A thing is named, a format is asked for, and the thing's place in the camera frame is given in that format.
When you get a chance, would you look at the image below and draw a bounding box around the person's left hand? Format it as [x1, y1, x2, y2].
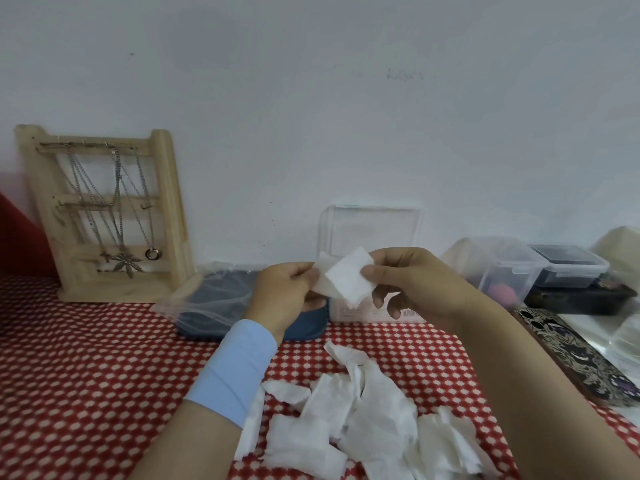
[245, 262, 329, 345]

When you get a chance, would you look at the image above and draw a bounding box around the person's right hand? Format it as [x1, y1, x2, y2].
[359, 247, 501, 335]

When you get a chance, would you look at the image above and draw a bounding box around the white cloth square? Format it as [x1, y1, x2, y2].
[311, 246, 379, 309]

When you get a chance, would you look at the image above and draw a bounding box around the clear cotton pad box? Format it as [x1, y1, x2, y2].
[316, 204, 426, 324]

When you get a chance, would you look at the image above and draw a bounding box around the clear plastic bag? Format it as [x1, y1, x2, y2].
[152, 262, 269, 331]

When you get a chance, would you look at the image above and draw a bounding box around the pile of white cotton pads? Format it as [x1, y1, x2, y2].
[235, 340, 501, 480]

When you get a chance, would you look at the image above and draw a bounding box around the person's right forearm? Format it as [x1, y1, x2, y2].
[455, 294, 640, 480]

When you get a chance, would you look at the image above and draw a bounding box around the person's left forearm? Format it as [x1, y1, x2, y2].
[129, 399, 243, 480]

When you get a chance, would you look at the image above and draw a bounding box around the black tray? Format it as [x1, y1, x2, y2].
[525, 282, 639, 315]

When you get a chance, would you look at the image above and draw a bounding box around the dark blue pouch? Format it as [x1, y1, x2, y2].
[175, 269, 329, 341]

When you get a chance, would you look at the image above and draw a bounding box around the clear lidded plastic container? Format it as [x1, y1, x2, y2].
[442, 237, 550, 308]

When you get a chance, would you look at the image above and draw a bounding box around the light blue wristband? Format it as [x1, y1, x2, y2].
[183, 319, 279, 429]

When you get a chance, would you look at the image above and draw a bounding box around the wooden jewelry stand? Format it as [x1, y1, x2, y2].
[15, 124, 196, 302]

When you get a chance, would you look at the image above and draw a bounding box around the clear container with black contents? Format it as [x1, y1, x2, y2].
[529, 243, 611, 289]

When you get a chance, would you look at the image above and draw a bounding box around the phone with patterned case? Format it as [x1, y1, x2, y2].
[515, 307, 640, 408]

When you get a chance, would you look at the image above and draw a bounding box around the beige plastic tub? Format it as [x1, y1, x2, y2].
[589, 225, 640, 278]

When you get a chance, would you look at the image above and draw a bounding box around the red checkered tablecloth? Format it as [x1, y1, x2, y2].
[0, 274, 640, 480]

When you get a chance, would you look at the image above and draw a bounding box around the clear plastic water bottle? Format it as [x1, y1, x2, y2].
[609, 314, 640, 365]

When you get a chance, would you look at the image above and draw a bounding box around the red framed mirror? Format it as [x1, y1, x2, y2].
[0, 192, 59, 278]

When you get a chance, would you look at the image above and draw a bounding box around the ring pendant necklace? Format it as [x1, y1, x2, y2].
[135, 152, 162, 261]

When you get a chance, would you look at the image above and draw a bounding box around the leaf pendant necklace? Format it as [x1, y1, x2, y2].
[109, 147, 146, 279]

